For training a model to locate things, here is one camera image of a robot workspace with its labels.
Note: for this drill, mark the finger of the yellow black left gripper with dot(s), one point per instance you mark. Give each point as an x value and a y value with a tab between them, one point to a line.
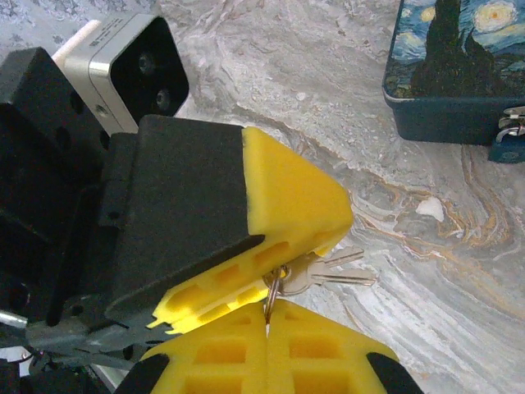
197	184
184	318

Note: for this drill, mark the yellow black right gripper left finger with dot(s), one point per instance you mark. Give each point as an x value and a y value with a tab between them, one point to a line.
221	361

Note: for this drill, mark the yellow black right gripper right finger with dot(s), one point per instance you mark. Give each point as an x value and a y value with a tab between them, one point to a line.
320	361

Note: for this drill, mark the silver key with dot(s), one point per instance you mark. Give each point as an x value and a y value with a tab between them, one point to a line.
344	256
348	280

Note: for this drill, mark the blue padlock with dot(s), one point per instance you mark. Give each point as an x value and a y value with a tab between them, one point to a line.
510	152

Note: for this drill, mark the blue patterned card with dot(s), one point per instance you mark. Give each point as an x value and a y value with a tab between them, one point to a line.
443	61

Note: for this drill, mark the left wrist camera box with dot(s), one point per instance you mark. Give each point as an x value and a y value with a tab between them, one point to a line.
123	61

